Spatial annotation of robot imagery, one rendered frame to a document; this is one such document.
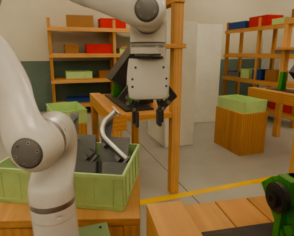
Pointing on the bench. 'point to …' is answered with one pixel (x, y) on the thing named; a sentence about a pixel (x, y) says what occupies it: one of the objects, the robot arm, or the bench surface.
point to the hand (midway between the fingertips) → (147, 118)
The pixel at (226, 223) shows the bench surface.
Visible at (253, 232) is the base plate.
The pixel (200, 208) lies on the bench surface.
